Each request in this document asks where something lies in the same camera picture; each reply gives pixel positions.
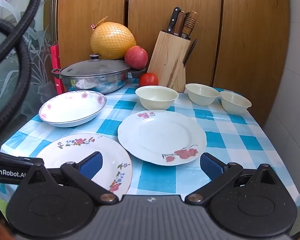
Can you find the red apple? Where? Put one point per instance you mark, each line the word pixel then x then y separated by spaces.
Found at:
pixel 136 57

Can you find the wooden knife block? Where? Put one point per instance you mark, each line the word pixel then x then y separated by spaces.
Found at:
pixel 167 60

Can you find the pomelo in yellow net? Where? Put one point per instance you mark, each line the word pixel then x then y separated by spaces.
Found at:
pixel 112 40

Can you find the white plate red flowers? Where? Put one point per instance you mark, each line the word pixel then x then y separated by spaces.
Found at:
pixel 160 135

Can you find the glass pot lid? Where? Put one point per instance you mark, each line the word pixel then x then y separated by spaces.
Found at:
pixel 95 67

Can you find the small cream bowl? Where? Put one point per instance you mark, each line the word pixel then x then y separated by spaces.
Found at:
pixel 235 105

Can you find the large cream bowl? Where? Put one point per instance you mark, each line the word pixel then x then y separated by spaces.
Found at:
pixel 156 100

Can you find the medium cream bowl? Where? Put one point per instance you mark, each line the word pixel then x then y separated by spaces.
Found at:
pixel 202 96

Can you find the blue white checked tablecloth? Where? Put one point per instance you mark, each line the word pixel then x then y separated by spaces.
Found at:
pixel 215 140

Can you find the red tomato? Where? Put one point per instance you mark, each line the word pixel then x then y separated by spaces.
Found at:
pixel 148 79

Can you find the frosted glass door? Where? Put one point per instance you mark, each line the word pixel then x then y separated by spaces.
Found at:
pixel 40 55

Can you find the deep plate pink flowers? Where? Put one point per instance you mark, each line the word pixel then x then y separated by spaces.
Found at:
pixel 72 110

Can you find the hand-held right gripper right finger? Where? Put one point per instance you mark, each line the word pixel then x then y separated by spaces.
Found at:
pixel 211 166

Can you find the gold rim multicoloured floral plate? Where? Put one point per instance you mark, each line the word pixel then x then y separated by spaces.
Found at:
pixel 65 152

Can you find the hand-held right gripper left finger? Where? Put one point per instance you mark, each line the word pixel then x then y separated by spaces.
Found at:
pixel 91 165

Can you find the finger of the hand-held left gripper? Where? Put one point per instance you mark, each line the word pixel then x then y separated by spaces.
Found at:
pixel 20 161

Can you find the wooden cabinet door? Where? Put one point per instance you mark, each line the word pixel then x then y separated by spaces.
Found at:
pixel 152 5
pixel 252 42
pixel 90 5

